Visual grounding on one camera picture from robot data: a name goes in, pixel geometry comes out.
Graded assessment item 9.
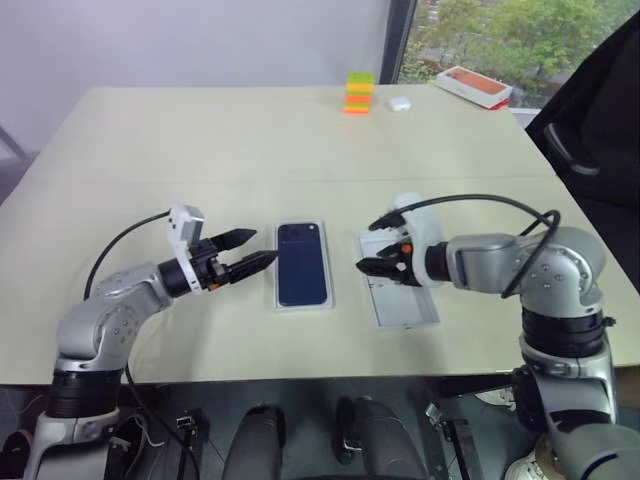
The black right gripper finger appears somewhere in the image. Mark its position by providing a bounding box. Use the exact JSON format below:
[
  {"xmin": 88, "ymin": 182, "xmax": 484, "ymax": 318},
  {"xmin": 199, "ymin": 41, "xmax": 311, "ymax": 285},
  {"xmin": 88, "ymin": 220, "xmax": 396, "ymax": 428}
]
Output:
[
  {"xmin": 368, "ymin": 211, "xmax": 409, "ymax": 233},
  {"xmin": 355, "ymin": 242, "xmax": 408, "ymax": 279}
]

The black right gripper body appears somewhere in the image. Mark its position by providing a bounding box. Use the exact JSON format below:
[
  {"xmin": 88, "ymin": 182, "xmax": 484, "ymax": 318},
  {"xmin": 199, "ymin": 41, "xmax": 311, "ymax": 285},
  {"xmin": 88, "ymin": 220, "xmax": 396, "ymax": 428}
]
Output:
[{"xmin": 393, "ymin": 238, "xmax": 427, "ymax": 288}]

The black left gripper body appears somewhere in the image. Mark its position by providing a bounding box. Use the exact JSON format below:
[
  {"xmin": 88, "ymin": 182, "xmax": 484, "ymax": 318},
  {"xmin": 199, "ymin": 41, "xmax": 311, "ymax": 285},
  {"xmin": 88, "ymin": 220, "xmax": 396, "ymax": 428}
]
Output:
[{"xmin": 188, "ymin": 238, "xmax": 236, "ymax": 293}]

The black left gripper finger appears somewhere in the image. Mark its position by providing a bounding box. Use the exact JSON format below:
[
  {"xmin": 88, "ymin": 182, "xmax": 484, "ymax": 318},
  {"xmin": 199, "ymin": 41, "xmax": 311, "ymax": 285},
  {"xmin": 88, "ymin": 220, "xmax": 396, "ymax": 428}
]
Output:
[
  {"xmin": 226, "ymin": 249, "xmax": 279, "ymax": 286},
  {"xmin": 209, "ymin": 227, "xmax": 259, "ymax": 254}
]

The white phone box lid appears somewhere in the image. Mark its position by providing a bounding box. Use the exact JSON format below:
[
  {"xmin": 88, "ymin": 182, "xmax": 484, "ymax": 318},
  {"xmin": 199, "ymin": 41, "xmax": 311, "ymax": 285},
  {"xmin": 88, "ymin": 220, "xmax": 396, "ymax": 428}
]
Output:
[{"xmin": 353, "ymin": 226, "xmax": 443, "ymax": 332}]

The dark blue smartphone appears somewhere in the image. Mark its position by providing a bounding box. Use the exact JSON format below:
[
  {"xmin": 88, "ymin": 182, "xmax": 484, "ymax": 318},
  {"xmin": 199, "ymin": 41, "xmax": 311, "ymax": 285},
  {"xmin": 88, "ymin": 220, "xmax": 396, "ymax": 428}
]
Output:
[{"xmin": 275, "ymin": 221, "xmax": 329, "ymax": 308}]

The white phone box base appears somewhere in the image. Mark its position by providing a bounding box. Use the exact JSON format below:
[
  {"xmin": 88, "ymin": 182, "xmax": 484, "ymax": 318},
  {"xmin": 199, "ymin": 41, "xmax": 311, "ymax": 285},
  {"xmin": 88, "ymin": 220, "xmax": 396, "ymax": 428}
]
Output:
[{"xmin": 271, "ymin": 217, "xmax": 338, "ymax": 314}]

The orange and white box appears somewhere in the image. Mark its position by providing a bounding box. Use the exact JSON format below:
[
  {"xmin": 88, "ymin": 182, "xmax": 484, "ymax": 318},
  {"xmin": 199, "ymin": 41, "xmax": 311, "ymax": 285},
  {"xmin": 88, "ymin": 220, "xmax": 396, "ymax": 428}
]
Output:
[{"xmin": 434, "ymin": 64, "xmax": 513, "ymax": 111}]

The green orange block stack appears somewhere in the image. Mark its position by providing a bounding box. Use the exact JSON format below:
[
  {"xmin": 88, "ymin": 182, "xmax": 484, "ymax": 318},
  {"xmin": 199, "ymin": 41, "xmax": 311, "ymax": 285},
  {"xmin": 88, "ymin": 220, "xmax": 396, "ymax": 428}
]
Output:
[{"xmin": 341, "ymin": 70, "xmax": 377, "ymax": 117}]

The dark rounded shape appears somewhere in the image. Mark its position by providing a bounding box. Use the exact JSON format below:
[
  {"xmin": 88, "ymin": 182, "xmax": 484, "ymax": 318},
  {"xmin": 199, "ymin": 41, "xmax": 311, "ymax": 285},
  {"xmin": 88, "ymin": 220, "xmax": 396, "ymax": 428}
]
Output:
[
  {"xmin": 226, "ymin": 404, "xmax": 287, "ymax": 480},
  {"xmin": 333, "ymin": 396, "xmax": 430, "ymax": 480}
]

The white shoe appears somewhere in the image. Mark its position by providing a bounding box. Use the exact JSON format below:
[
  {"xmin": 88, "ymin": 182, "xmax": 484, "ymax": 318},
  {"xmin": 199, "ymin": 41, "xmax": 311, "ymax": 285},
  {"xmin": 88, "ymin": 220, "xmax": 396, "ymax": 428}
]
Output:
[{"xmin": 503, "ymin": 442, "xmax": 551, "ymax": 480}]

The black office chair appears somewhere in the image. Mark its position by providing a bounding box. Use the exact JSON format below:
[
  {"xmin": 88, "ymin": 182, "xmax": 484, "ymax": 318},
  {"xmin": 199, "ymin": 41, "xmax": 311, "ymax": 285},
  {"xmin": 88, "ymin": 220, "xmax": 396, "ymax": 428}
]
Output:
[{"xmin": 523, "ymin": 8, "xmax": 640, "ymax": 297}]

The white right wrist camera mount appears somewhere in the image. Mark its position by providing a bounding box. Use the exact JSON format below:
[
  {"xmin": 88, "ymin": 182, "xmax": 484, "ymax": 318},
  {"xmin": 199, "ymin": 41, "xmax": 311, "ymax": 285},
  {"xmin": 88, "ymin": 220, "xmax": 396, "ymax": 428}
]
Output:
[{"xmin": 391, "ymin": 190, "xmax": 445, "ymax": 287}]

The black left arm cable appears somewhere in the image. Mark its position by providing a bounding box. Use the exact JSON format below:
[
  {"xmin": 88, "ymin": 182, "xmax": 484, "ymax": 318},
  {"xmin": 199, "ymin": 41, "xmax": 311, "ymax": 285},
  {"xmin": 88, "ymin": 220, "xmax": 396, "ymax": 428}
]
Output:
[{"xmin": 83, "ymin": 209, "xmax": 174, "ymax": 302}]

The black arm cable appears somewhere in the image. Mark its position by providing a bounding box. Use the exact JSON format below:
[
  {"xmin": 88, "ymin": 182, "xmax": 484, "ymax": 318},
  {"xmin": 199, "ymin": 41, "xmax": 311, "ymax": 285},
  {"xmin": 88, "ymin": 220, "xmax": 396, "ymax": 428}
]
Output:
[
  {"xmin": 398, "ymin": 193, "xmax": 562, "ymax": 300},
  {"xmin": 83, "ymin": 209, "xmax": 174, "ymax": 302}
]

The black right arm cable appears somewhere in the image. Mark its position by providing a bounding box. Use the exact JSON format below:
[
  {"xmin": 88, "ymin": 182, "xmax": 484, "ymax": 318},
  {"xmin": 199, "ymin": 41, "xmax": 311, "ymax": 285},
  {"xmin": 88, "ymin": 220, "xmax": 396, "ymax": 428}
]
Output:
[{"xmin": 398, "ymin": 193, "xmax": 562, "ymax": 300}]

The dark window frame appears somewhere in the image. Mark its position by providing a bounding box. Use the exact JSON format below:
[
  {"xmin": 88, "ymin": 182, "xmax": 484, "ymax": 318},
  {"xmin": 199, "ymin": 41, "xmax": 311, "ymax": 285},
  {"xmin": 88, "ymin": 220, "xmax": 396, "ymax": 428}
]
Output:
[{"xmin": 376, "ymin": 0, "xmax": 419, "ymax": 86}]

